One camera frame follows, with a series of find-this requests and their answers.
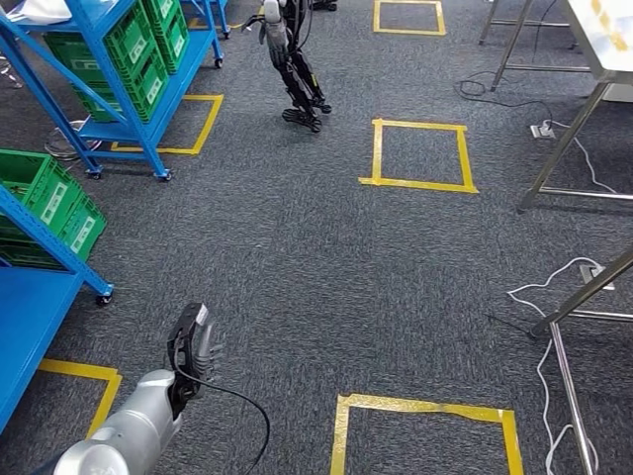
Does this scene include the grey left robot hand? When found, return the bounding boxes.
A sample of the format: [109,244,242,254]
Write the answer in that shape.
[189,321,226,385]

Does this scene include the blue metal shelf rack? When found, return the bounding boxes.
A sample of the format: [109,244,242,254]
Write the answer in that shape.
[0,183,115,437]

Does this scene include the blue wheeled shelf rack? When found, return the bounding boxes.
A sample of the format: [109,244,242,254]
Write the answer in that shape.
[0,0,231,183]

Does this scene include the white plastic part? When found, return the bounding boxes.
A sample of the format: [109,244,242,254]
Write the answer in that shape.
[7,0,75,26]

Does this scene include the yellow floor tape square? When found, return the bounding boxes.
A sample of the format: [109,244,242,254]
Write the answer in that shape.
[372,0,447,38]
[358,118,480,195]
[109,93,225,157]
[329,392,526,475]

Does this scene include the chrome dome stanchion base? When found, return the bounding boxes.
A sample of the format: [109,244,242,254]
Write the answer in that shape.
[44,120,103,162]

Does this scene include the black humanoid robot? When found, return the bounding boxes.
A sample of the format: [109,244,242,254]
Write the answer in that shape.
[242,0,340,135]

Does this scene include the black stool chrome base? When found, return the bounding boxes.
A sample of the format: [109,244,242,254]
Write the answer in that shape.
[0,55,23,90]

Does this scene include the steel table yellow marks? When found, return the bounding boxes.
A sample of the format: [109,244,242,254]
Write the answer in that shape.
[478,0,633,216]

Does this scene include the black floor cable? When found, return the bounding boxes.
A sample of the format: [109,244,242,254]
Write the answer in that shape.
[454,70,554,127]
[484,313,537,338]

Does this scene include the long white floor cable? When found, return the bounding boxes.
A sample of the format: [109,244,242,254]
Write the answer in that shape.
[506,256,601,475]

